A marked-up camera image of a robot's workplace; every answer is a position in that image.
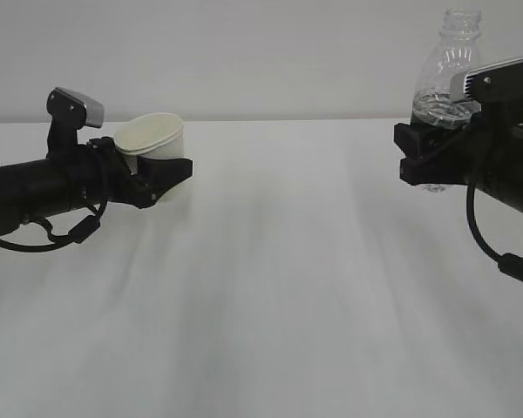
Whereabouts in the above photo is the black left camera cable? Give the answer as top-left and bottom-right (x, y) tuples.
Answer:
(0, 141), (110, 253)

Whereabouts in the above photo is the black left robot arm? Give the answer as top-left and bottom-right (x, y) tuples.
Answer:
(0, 137), (193, 253)

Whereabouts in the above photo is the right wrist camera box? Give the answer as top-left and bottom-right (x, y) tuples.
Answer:
(449, 57), (523, 105)

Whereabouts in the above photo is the black right camera cable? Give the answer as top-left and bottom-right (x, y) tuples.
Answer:
(465, 143), (523, 287)

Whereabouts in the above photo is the black camera cable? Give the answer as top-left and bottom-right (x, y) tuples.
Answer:
(465, 143), (523, 287)
(0, 141), (110, 253)

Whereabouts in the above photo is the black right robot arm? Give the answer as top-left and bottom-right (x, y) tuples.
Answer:
(393, 102), (523, 213)

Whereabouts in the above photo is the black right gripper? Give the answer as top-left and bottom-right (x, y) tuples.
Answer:
(393, 102), (523, 205)

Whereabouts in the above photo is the white paper cup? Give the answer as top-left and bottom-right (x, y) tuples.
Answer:
(112, 112), (191, 204)

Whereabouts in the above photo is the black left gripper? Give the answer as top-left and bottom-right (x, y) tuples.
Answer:
(63, 137), (193, 211)

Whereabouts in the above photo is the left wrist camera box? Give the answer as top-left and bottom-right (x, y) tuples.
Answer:
(46, 87), (105, 157)

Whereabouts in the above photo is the clear plastic water bottle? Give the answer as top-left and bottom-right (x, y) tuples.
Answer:
(410, 7), (483, 195)

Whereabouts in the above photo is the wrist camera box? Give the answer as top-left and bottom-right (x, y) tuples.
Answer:
(46, 87), (105, 157)
(449, 57), (523, 105)

